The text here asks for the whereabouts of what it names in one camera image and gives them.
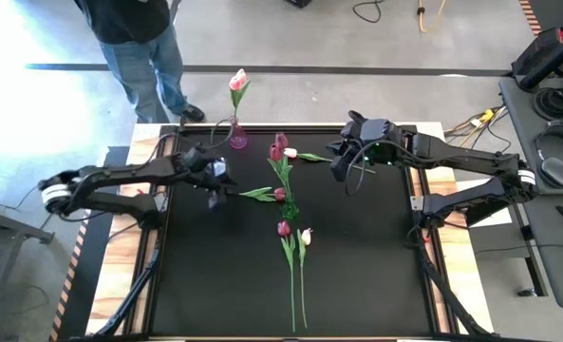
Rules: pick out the pink glass vase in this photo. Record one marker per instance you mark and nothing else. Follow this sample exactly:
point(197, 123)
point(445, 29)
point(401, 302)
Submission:
point(237, 138)

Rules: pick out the light pink artificial tulip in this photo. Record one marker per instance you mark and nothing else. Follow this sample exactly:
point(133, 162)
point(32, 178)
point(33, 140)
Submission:
point(238, 81)
point(306, 236)
point(290, 153)

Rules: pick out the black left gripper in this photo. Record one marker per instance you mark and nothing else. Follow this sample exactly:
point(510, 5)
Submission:
point(198, 164)

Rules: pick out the black stand pole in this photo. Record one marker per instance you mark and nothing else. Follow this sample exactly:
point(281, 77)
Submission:
point(554, 57)

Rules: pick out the dark magenta artificial tulip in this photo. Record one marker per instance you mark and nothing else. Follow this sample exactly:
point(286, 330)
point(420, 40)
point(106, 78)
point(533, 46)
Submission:
point(284, 229)
point(279, 194)
point(275, 153)
point(281, 140)

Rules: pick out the grey side desk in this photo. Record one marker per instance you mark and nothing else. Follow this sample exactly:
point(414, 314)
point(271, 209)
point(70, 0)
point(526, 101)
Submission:
point(547, 275)

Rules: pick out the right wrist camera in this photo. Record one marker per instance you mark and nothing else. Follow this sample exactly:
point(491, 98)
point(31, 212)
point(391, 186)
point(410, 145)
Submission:
point(373, 129)

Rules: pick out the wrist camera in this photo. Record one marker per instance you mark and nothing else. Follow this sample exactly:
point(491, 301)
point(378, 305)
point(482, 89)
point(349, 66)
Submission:
point(373, 129)
point(218, 167)

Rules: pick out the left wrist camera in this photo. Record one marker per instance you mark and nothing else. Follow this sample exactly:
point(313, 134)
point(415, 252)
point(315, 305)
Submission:
point(218, 167)

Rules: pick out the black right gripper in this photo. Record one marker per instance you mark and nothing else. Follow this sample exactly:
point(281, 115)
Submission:
point(385, 152)

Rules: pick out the green glass vase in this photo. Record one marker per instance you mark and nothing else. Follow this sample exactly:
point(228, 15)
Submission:
point(289, 210)

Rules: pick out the black table frame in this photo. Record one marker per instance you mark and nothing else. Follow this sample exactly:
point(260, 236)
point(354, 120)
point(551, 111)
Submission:
point(149, 304)

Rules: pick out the grey metal table leg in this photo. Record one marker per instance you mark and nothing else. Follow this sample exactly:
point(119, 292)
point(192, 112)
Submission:
point(10, 228)

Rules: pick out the black diagonal frame strut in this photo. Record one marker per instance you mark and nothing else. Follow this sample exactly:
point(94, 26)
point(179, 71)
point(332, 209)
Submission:
point(134, 294)
point(447, 294)

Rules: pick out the person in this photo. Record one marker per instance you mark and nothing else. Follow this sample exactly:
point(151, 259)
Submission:
point(134, 19)

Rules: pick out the black crate with red top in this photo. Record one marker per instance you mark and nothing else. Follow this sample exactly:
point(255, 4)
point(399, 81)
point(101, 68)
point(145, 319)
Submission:
point(532, 52)

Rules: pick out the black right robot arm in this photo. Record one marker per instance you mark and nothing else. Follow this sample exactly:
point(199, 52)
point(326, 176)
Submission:
point(461, 159)

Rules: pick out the black headphones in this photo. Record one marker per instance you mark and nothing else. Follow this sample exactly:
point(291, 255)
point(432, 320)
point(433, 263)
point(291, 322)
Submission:
point(558, 171)

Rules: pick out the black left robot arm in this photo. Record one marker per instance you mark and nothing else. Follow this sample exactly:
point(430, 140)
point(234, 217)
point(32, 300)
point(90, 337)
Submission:
point(134, 170)

